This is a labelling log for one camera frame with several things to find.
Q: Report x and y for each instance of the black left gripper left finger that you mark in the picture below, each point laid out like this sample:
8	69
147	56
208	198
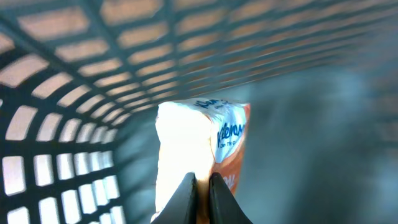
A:
182	206

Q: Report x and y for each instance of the dark grey plastic basket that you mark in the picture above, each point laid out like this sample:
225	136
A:
81	82

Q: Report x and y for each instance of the orange white Kleenex tissue pack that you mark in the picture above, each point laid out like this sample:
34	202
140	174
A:
203	136

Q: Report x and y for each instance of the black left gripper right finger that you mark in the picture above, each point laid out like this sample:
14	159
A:
223	207

